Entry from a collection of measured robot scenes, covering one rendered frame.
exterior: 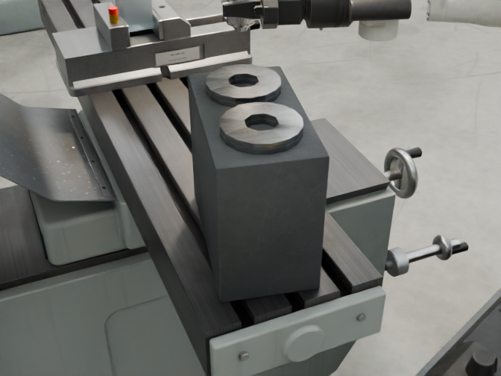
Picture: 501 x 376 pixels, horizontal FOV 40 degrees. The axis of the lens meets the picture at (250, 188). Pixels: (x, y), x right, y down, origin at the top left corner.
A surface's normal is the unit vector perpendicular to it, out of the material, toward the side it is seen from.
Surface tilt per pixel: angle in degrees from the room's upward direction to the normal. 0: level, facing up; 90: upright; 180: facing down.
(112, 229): 90
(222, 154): 0
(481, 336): 0
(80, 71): 90
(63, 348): 90
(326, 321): 90
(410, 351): 0
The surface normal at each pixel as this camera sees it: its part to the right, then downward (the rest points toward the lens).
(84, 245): 0.39, 0.54
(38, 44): 0.00, -0.82
